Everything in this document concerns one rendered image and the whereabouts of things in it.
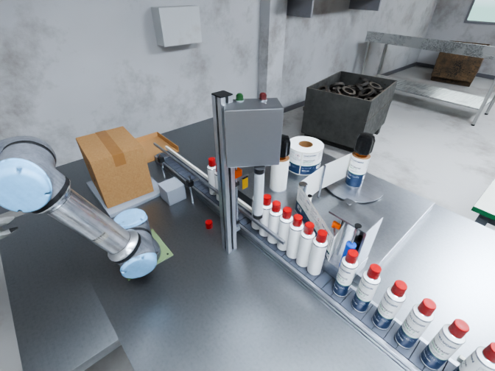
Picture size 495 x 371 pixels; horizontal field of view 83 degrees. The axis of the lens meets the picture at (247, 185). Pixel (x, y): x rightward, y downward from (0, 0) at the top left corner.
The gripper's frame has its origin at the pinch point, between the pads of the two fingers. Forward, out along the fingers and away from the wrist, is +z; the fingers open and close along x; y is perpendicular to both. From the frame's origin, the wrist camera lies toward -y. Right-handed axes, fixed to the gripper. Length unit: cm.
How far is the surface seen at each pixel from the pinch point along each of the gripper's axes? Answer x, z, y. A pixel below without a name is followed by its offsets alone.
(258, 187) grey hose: -31, 59, -34
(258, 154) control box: -40, 59, -28
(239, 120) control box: -48, 53, -20
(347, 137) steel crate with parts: 54, 323, 13
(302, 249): -17, 70, -57
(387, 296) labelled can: -34, 68, -83
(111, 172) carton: 18, 41, 24
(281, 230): -14, 71, -47
